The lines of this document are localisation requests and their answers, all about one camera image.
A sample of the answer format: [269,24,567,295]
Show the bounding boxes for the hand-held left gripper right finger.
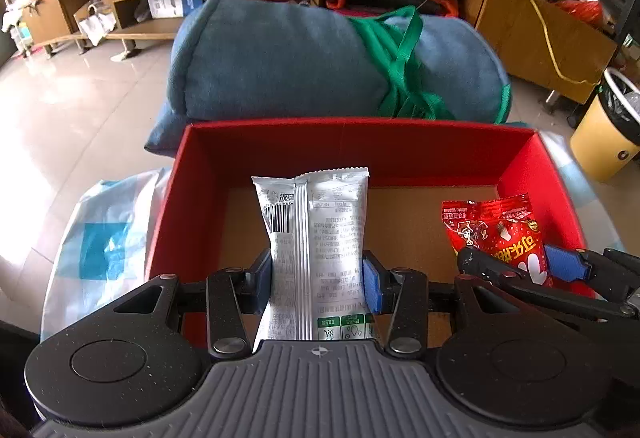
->
[362,249,521,361]

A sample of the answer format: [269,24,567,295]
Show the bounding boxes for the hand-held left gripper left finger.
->
[114,248,275,361]

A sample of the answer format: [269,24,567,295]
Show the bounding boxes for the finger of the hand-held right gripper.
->
[544,245,640,299]
[456,245,629,320]

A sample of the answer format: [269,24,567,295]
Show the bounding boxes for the red snack packet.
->
[441,193,556,289]

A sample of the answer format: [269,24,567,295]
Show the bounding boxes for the silver snack packet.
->
[251,166,378,353]

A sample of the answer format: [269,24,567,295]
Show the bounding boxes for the red cardboard box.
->
[144,117,593,354]

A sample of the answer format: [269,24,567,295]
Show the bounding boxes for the yellow trash bin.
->
[569,67,640,183]

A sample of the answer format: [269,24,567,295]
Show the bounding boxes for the white and blue plastic bag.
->
[41,166,173,344]

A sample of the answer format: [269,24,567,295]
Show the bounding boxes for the blue cushion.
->
[144,99,192,153]

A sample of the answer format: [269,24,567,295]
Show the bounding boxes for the blue rolled blanket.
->
[167,0,513,125]

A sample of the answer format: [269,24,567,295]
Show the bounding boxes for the wooden television cabinet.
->
[20,0,618,106]

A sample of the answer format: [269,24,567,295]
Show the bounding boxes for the red plastic bag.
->
[555,0,603,26]

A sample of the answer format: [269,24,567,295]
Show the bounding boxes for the white and blue carton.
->
[146,0,205,20]

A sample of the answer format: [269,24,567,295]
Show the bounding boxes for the green strap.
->
[347,7,513,124]

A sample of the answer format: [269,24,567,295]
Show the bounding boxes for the yellow cable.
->
[415,0,603,86]

